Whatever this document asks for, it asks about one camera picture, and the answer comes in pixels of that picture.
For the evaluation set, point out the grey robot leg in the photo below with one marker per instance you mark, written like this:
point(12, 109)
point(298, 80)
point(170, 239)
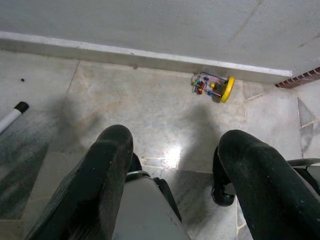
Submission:
point(145, 207)
point(307, 162)

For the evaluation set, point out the white table leg black tip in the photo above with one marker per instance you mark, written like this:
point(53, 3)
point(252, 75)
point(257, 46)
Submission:
point(10, 117)

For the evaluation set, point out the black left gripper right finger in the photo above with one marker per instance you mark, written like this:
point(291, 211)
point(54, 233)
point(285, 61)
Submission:
point(262, 187)

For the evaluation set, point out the grey robot left leg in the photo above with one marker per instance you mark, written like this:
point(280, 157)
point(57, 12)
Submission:
point(145, 207)

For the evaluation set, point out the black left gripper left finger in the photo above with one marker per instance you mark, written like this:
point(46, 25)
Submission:
point(95, 180)

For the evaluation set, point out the grey robot right leg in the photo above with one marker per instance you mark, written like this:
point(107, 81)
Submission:
point(307, 162)

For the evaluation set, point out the colourful bead maze toy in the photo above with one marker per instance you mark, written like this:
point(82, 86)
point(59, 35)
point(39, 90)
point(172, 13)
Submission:
point(228, 88)

